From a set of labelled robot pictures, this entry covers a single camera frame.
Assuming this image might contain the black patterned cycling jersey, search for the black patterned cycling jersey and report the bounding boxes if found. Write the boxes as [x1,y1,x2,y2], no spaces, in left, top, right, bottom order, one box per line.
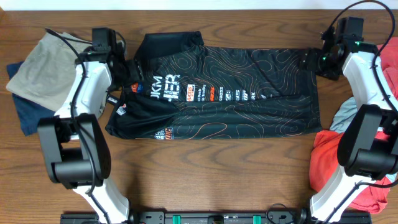
[106,31,322,140]

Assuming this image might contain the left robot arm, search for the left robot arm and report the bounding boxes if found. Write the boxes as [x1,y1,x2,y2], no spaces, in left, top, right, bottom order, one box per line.
[37,52,140,223]

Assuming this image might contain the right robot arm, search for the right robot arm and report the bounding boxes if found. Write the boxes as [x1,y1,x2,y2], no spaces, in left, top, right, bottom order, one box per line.
[296,17,397,223]

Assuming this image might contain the light grey t-shirt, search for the light grey t-shirt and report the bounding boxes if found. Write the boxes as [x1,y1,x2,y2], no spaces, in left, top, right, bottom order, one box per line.
[330,97,358,134]

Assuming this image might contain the folded khaki trousers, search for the folded khaki trousers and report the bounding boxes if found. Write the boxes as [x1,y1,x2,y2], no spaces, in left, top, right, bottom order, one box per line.
[6,34,76,111]

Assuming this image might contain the folded navy blue garment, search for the folded navy blue garment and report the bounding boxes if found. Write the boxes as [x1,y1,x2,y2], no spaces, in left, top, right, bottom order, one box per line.
[6,61,57,137]

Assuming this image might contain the red t-shirt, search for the red t-shirt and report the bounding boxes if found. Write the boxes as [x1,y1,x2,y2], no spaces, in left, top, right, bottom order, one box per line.
[309,37,397,214]

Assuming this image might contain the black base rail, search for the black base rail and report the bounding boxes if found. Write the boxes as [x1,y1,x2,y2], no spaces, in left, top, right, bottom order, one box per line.
[60,209,373,224]

